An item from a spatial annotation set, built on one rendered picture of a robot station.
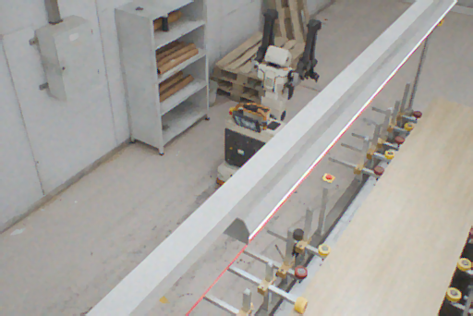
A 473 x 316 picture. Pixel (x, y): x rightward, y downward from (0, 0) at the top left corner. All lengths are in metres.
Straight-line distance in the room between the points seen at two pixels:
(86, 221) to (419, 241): 2.94
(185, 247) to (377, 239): 2.45
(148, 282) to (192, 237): 0.16
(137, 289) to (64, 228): 3.85
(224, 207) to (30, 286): 3.40
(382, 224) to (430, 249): 0.34
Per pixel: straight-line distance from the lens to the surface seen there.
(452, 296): 3.33
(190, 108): 6.14
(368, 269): 3.31
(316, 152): 1.65
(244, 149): 4.74
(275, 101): 4.80
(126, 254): 4.57
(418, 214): 3.78
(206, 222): 1.23
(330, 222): 3.85
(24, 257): 4.79
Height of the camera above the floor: 3.31
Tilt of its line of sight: 37 degrees down
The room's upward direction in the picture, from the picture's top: 1 degrees clockwise
